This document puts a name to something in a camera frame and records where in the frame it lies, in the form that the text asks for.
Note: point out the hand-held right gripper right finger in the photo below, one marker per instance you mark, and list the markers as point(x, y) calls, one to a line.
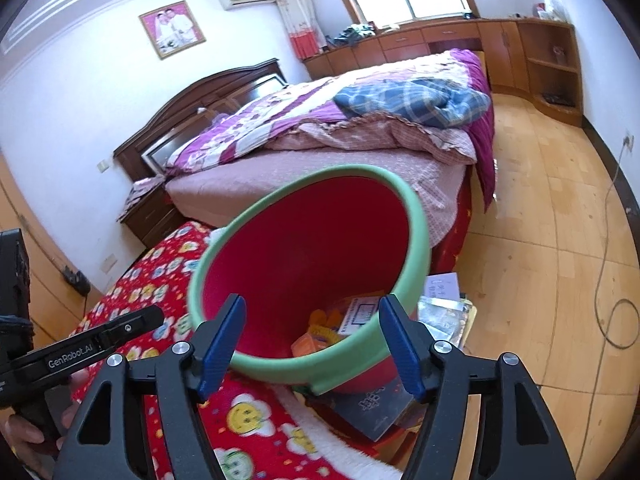
point(402, 355)

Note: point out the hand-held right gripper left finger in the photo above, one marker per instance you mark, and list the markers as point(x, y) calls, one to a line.
point(220, 350)

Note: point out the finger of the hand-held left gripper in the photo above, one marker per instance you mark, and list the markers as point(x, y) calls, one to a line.
point(130, 329)

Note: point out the white and teal box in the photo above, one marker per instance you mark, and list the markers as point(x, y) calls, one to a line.
point(361, 316)

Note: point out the yellow foam net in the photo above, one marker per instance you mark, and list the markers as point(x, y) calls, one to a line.
point(327, 332)

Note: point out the large orange foam net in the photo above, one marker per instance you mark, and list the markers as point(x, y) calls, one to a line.
point(310, 346)

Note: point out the red bucket with green rim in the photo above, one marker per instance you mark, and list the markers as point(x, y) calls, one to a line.
point(310, 240)

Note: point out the person's left hand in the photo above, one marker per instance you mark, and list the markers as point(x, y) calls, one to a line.
point(20, 432)

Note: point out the red smiley flower tablecloth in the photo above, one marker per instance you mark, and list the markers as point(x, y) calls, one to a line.
point(150, 280)

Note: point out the silver packets pile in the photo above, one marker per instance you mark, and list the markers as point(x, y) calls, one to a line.
point(445, 317)

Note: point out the dark book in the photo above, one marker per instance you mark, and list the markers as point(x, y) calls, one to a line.
point(370, 407)

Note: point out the black power strip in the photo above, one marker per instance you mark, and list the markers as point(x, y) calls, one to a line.
point(77, 281)

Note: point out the white paper note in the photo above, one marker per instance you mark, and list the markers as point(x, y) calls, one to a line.
point(444, 286)

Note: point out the dark wooden nightstand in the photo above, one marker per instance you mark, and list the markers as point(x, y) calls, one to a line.
point(150, 215)

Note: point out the wooden wardrobe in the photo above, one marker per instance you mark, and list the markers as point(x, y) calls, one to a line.
point(45, 240)

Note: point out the pink clothes pile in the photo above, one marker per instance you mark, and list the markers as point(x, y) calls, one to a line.
point(142, 187)

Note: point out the bed with pink sheet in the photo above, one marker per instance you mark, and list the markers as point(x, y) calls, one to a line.
point(350, 165)

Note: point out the purple floral quilt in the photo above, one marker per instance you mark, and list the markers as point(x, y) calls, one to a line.
point(250, 120)

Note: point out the dark wooden headboard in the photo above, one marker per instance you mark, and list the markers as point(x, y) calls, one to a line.
point(200, 87)

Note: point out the blue plaid blanket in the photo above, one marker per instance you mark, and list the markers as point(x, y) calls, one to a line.
point(400, 97)

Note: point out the dark clothes heap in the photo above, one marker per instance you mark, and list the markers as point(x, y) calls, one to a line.
point(355, 34)

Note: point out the wooden corner shelf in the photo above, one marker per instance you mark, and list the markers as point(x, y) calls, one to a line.
point(550, 40)

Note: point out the white and red curtain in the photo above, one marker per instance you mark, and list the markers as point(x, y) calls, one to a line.
point(297, 10)

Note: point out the white wall socket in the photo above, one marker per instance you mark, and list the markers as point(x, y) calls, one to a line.
point(110, 260)

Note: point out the wall switch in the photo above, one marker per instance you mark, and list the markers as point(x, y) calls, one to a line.
point(102, 165)

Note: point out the framed wall photo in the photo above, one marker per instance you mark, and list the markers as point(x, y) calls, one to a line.
point(172, 30)

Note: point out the wall socket with plug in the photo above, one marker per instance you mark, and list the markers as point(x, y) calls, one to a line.
point(628, 142)

